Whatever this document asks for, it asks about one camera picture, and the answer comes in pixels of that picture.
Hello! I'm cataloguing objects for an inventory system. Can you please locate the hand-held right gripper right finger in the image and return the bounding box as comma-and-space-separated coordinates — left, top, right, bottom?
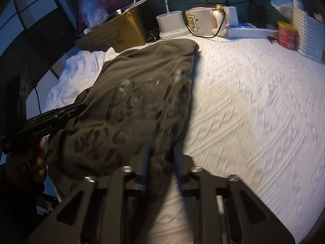
174, 146, 296, 244

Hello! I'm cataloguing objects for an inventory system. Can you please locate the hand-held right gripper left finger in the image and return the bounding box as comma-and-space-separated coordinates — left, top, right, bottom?
27, 145, 150, 244

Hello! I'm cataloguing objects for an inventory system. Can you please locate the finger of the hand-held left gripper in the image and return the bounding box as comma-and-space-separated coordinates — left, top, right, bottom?
27, 103, 88, 124

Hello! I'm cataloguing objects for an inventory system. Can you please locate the dark grey t-shirt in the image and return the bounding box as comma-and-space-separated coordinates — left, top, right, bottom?
47, 39, 200, 244

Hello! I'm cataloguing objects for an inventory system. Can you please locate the person's left hand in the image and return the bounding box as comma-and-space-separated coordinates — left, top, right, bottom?
5, 137, 49, 183

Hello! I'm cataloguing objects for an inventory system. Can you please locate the white garment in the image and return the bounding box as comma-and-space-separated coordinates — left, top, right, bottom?
47, 47, 121, 143

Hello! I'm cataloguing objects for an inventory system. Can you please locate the cardboard box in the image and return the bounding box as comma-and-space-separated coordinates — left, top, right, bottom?
75, 5, 149, 52

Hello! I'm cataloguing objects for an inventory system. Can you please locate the white textured table cloth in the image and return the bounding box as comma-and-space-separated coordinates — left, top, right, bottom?
58, 34, 325, 237

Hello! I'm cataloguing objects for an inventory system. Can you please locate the clear plastic bag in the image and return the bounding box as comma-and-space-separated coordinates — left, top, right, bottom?
79, 0, 108, 27

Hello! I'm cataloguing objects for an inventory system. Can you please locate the black clip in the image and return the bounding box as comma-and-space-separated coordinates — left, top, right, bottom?
146, 29, 160, 42

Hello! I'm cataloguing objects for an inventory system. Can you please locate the white desk lamp base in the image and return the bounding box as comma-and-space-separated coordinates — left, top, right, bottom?
152, 0, 190, 40

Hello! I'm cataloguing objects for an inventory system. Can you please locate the cream cartoon mug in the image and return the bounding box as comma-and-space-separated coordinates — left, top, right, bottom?
184, 4, 228, 38

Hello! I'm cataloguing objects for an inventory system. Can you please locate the white power strip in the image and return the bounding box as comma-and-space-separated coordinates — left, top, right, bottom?
226, 22, 278, 39

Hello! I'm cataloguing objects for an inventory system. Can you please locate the white charger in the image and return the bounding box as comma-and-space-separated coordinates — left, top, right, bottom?
223, 6, 239, 26

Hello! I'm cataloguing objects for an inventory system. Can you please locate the red can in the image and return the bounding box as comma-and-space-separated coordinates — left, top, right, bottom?
276, 21, 298, 49

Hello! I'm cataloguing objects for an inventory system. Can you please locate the black power adapter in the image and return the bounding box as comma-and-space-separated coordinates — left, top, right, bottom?
247, 3, 267, 28

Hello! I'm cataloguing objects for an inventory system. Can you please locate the white plastic basket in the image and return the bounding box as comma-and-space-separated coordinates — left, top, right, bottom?
292, 8, 325, 63

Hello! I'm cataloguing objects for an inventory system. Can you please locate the white tissue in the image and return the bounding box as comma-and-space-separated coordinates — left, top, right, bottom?
270, 0, 304, 18

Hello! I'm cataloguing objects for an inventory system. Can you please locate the black braided cable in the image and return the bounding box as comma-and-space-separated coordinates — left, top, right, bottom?
28, 67, 42, 113

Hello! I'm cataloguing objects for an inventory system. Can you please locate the thin black cable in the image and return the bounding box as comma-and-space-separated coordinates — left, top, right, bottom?
181, 0, 254, 38

